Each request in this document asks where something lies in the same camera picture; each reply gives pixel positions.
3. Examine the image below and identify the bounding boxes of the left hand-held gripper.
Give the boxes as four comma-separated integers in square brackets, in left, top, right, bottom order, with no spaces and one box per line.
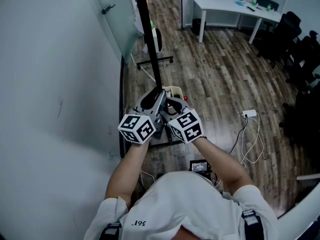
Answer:
[117,87,168,145]

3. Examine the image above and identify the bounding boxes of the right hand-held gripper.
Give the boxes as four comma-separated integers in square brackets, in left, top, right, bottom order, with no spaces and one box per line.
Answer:
[161,96,203,144]

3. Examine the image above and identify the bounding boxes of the large white whiteboard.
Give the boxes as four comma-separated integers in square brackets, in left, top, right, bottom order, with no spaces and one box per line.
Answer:
[0,0,126,240]

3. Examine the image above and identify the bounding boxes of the black whiteboard stand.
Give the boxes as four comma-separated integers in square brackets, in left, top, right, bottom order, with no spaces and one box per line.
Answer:
[131,0,187,150]

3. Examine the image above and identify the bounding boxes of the person's left forearm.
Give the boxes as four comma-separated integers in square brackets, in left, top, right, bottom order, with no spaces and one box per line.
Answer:
[104,136,153,210]

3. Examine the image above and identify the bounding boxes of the person's right forearm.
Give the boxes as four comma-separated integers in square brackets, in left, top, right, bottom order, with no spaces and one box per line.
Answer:
[191,136,256,197]

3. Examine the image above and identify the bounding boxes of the cream plastic basket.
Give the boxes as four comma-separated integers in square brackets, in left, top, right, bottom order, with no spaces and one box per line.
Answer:
[161,85,185,103]

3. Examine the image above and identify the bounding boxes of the black device with screen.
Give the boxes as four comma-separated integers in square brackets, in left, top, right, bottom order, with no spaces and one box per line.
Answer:
[189,159,213,180]

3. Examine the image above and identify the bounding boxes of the white power strip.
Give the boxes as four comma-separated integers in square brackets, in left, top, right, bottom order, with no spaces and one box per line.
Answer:
[241,109,258,119]

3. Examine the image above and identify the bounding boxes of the person's white t-shirt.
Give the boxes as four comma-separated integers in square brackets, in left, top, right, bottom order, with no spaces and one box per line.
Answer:
[83,170,280,240]

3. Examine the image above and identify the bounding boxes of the white black round device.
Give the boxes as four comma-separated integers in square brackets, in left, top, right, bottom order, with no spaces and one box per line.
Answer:
[151,28,164,53]

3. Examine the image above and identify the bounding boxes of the black waste bin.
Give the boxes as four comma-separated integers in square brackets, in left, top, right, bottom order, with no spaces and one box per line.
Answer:
[191,18,207,37]

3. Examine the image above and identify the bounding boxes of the frosted glass door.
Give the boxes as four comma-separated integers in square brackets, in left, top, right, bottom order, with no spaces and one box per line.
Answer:
[89,0,141,64]

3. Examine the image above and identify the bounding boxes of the white desk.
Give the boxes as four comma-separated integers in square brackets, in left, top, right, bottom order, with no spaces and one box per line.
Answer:
[188,0,284,45]

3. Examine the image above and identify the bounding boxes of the black office chair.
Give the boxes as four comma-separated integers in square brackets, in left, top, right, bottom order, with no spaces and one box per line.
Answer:
[284,30,320,93]
[256,10,303,69]

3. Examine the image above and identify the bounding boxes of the white round-edged table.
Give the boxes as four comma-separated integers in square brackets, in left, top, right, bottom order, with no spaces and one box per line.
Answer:
[276,190,320,240]

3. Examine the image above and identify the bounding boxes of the black cable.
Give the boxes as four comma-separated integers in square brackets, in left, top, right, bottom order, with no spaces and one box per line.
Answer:
[228,117,249,155]

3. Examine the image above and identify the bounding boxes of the white cable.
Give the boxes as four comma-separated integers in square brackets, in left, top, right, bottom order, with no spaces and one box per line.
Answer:
[239,112,265,169]

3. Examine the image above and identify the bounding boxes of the grey black shoulder strap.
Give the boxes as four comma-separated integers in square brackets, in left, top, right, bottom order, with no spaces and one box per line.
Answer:
[99,222,123,240]
[241,208,265,240]

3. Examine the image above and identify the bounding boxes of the metal door handle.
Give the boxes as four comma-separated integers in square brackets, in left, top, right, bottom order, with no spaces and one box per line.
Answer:
[100,3,117,16]

